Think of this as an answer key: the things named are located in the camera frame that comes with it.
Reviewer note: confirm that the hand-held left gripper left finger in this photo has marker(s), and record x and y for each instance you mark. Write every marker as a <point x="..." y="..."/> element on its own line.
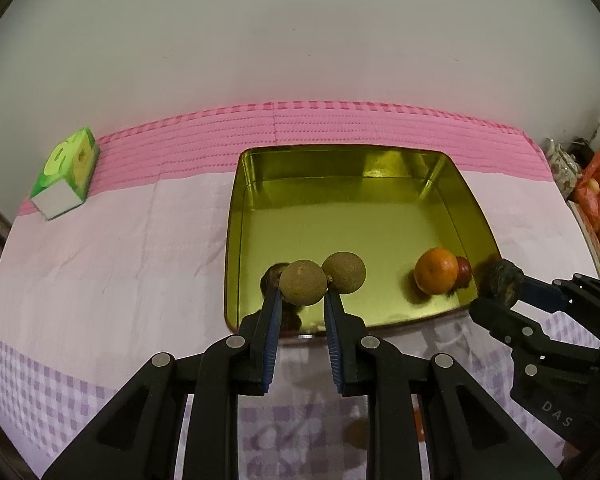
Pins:
<point x="271" y="340"/>

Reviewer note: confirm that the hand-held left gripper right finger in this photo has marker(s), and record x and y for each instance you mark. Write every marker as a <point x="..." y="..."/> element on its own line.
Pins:
<point x="335" y="345"/>

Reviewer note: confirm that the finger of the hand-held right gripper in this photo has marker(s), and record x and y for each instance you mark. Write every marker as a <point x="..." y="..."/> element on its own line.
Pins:
<point x="520" y="335"/>
<point x="545" y="295"/>

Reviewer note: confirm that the large dark wrinkled fruit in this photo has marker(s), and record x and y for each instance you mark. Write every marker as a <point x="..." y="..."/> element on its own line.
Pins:
<point x="497" y="280"/>

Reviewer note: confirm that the brown longan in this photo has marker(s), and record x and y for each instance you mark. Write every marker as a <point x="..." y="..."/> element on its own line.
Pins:
<point x="345" y="270"/>
<point x="357" y="434"/>
<point x="302" y="280"/>

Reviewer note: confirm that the red cherry tomato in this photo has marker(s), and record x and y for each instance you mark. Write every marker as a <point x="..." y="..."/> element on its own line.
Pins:
<point x="464" y="270"/>

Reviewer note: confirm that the large orange mandarin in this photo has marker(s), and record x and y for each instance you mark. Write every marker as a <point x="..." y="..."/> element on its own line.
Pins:
<point x="419" y="417"/>
<point x="435" y="271"/>

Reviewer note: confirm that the dark red tin box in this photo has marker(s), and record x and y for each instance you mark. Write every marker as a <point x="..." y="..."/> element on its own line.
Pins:
<point x="355" y="210"/>

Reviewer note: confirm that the patterned ceramic teapot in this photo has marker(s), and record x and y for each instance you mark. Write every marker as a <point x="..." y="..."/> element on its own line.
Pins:
<point x="562" y="165"/>

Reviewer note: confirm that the purple plaid tablecloth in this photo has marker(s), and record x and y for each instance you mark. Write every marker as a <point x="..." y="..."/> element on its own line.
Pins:
<point x="105" y="285"/>

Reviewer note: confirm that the pink striped cloth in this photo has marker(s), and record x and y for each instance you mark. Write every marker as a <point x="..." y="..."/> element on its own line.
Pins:
<point x="180" y="140"/>

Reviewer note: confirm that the green tissue box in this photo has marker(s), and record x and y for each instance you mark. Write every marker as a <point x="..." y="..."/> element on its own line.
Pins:
<point x="65" y="175"/>

